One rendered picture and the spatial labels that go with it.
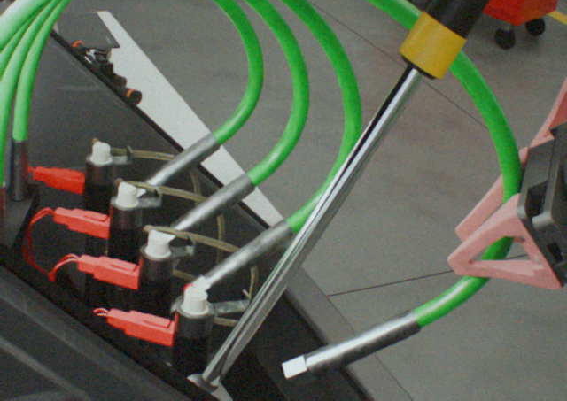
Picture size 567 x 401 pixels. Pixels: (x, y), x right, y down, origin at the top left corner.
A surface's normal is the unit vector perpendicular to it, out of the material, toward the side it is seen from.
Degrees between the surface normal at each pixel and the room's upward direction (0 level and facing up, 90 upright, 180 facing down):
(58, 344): 90
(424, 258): 0
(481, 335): 0
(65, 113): 90
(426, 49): 74
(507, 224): 117
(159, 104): 0
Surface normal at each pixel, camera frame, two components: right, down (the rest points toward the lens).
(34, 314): 0.65, 0.16
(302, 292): 0.13, -0.88
